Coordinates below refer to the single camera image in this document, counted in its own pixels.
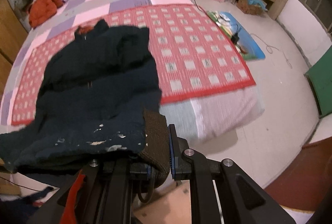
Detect dark navy padded jacket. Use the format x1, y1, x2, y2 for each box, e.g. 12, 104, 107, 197
1, 20, 169, 186

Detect purple pink patchwork bedsheet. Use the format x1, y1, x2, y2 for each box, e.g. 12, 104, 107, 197
1, 0, 265, 140

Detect red white checkered blanket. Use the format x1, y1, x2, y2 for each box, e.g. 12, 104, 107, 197
6, 4, 261, 125

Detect green board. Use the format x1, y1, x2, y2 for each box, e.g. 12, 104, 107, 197
304, 47, 332, 118

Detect blue floor mat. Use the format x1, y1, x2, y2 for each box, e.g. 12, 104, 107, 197
206, 11, 266, 61

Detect wooden wardrobe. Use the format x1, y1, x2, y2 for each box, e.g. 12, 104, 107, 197
0, 0, 28, 96

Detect orange red down jacket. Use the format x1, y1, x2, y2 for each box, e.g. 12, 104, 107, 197
29, 0, 63, 29

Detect black charger cable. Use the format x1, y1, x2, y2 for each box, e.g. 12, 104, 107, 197
187, 0, 243, 46

